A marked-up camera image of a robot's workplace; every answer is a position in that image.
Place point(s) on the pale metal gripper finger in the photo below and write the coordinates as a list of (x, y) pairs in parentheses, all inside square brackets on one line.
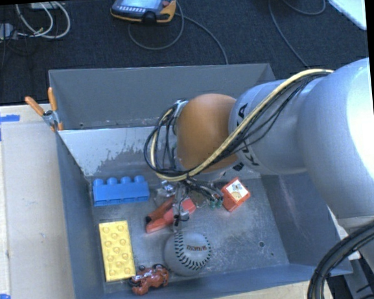
[(181, 215), (167, 189)]

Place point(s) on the small orange box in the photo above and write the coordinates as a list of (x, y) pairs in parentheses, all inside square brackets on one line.
[(236, 194)]

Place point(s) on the white baseball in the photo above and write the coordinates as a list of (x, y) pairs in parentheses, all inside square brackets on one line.
[(187, 254)]

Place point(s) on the blue toy brick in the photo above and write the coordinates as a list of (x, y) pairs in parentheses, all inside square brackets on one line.
[(120, 190)]

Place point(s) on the grey metal bin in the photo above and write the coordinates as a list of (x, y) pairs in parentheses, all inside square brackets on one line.
[(240, 238)]

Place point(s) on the red-brown toy car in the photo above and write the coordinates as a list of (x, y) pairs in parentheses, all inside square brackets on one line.
[(149, 279)]

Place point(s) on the yellow studded toy plate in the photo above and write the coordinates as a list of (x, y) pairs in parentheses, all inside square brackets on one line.
[(117, 251)]

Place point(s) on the pale flat board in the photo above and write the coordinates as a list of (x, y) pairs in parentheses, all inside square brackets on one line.
[(33, 217)]

